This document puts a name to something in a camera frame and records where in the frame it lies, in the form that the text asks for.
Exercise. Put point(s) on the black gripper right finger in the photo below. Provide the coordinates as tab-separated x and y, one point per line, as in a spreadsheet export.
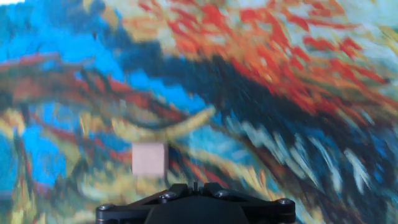
270	211

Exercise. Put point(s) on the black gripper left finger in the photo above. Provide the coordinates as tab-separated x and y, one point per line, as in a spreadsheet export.
124	213

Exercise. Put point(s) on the small wooden block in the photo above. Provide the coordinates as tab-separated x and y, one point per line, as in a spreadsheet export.
149	160

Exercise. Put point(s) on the sunflower painting cloth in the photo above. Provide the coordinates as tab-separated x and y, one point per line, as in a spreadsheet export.
280	93

